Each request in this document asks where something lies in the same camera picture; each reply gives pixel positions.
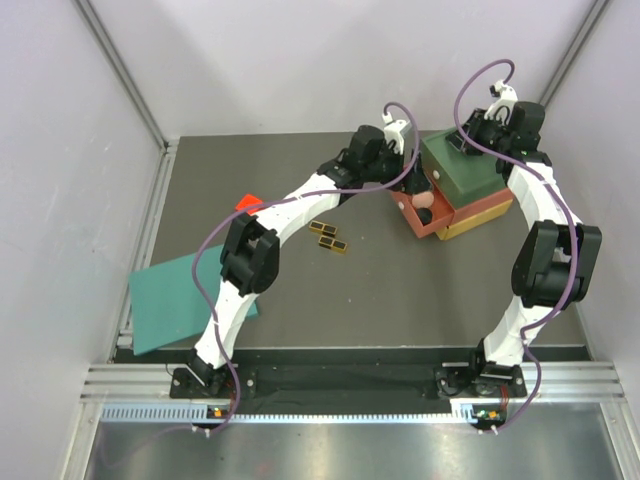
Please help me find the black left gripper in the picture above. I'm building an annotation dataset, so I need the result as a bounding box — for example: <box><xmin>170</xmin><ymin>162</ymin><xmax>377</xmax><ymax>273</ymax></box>
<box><xmin>361</xmin><ymin>142</ymin><xmax>431</xmax><ymax>196</ymax></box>

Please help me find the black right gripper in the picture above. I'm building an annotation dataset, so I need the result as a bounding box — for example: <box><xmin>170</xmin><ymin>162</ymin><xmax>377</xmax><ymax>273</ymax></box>
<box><xmin>443</xmin><ymin>114</ymin><xmax>509</xmax><ymax>161</ymax></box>

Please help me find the red drawer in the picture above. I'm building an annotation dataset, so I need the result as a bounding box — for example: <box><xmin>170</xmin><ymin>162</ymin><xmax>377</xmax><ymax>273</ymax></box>
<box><xmin>391</xmin><ymin>188</ymin><xmax>514</xmax><ymax>238</ymax></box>

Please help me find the yellow bottom drawer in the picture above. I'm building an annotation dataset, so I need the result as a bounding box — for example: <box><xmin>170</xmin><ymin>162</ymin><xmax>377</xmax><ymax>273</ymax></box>
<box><xmin>435</xmin><ymin>200</ymin><xmax>513</xmax><ymax>241</ymax></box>

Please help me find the gold black lipstick case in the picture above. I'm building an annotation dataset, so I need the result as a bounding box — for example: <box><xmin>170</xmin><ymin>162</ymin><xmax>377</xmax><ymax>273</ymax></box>
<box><xmin>318</xmin><ymin>236</ymin><xmax>348</xmax><ymax>254</ymax></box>
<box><xmin>309</xmin><ymin>221</ymin><xmax>337</xmax><ymax>238</ymax></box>

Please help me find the copper round compact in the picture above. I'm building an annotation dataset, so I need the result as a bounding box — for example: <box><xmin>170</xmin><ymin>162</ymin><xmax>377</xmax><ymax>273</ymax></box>
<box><xmin>411</xmin><ymin>191</ymin><xmax>435</xmax><ymax>210</ymax></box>

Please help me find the black round cap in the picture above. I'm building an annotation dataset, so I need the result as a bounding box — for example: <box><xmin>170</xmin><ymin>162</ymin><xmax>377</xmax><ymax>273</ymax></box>
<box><xmin>416</xmin><ymin>208</ymin><xmax>433</xmax><ymax>225</ymax></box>

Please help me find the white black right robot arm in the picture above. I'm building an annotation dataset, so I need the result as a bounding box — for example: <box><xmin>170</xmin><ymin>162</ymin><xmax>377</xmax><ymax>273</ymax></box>
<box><xmin>440</xmin><ymin>101</ymin><xmax>602</xmax><ymax>397</ymax></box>

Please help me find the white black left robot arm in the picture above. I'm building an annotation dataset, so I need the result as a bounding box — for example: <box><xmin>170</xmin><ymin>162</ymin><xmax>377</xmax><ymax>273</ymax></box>
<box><xmin>188</xmin><ymin>120</ymin><xmax>429</xmax><ymax>397</ymax></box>

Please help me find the red cube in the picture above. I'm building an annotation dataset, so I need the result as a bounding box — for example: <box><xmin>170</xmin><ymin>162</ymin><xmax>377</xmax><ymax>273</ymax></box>
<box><xmin>235</xmin><ymin>194</ymin><xmax>262</xmax><ymax>214</ymax></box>

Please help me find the teal flat board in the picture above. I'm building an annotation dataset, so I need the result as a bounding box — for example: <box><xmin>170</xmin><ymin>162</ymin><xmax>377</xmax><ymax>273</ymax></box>
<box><xmin>127</xmin><ymin>243</ymin><xmax>261</xmax><ymax>357</ymax></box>

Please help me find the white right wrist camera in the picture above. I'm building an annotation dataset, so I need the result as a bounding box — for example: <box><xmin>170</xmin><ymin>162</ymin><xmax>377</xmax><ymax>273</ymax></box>
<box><xmin>484</xmin><ymin>80</ymin><xmax>518</xmax><ymax>125</ymax></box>

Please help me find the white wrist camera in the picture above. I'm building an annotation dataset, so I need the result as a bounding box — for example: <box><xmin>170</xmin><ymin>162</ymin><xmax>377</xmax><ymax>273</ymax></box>
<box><xmin>484</xmin><ymin>80</ymin><xmax>518</xmax><ymax>125</ymax></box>
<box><xmin>382</xmin><ymin>113</ymin><xmax>411</xmax><ymax>155</ymax></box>

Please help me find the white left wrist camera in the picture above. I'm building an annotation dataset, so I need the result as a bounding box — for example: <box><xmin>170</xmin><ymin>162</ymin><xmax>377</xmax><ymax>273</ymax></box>
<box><xmin>382</xmin><ymin>113</ymin><xmax>411</xmax><ymax>155</ymax></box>

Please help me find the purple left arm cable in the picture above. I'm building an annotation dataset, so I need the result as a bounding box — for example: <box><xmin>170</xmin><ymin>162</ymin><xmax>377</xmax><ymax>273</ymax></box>
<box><xmin>191</xmin><ymin>101</ymin><xmax>420</xmax><ymax>441</ymax></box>

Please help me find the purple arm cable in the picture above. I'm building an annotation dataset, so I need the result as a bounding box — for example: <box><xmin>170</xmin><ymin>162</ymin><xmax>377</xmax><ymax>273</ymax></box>
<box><xmin>452</xmin><ymin>58</ymin><xmax>586</xmax><ymax>435</ymax></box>
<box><xmin>191</xmin><ymin>101</ymin><xmax>420</xmax><ymax>441</ymax></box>

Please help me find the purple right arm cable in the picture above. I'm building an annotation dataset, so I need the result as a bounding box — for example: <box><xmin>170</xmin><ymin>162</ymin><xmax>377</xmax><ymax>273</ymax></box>
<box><xmin>452</xmin><ymin>58</ymin><xmax>586</xmax><ymax>435</ymax></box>

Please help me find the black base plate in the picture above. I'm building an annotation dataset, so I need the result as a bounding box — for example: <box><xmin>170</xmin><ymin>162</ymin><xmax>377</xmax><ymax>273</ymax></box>
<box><xmin>168</xmin><ymin>362</ymin><xmax>527</xmax><ymax>401</ymax></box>

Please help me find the aluminium frame rail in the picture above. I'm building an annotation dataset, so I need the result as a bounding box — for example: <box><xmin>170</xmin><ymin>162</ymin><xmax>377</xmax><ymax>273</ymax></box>
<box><xmin>80</xmin><ymin>362</ymin><xmax>624</xmax><ymax>427</ymax></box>

